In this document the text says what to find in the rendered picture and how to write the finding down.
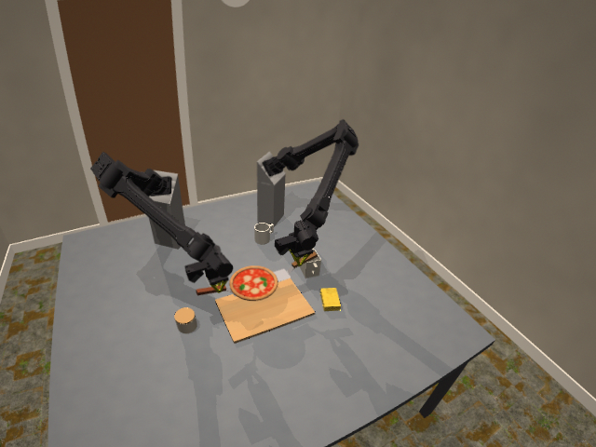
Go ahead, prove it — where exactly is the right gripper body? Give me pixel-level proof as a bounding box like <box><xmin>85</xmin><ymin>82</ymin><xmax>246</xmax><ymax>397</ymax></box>
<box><xmin>209</xmin><ymin>275</ymin><xmax>228</xmax><ymax>285</ymax></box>

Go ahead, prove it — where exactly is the wooden cutting board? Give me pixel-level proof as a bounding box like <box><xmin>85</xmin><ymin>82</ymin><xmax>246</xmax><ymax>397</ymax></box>
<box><xmin>215</xmin><ymin>279</ymin><xmax>315</xmax><ymax>344</ymax></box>

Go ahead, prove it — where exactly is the margherita pizza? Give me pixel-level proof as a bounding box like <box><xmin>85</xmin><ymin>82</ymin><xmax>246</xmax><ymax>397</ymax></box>
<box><xmin>229</xmin><ymin>266</ymin><xmax>278</xmax><ymax>301</ymax></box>

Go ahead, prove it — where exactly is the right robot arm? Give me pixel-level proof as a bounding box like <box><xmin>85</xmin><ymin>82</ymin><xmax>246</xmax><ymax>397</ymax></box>
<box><xmin>90</xmin><ymin>152</ymin><xmax>233</xmax><ymax>283</ymax></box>

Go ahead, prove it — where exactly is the white spatula with wooden handle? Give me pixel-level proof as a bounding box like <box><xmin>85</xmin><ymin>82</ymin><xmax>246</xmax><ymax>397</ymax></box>
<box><xmin>274</xmin><ymin>257</ymin><xmax>310</xmax><ymax>282</ymax></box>

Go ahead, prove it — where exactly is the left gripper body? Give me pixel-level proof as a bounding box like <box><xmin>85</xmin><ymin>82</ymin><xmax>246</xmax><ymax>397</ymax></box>
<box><xmin>290</xmin><ymin>248</ymin><xmax>313</xmax><ymax>257</ymax></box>

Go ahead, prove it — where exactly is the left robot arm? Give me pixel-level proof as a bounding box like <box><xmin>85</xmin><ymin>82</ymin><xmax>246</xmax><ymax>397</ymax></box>
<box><xmin>263</xmin><ymin>119</ymin><xmax>359</xmax><ymax>255</ymax></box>

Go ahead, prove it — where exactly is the yellow sponge block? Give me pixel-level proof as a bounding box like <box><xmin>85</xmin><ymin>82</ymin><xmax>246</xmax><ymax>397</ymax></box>
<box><xmin>320</xmin><ymin>288</ymin><xmax>341</xmax><ymax>311</ymax></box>

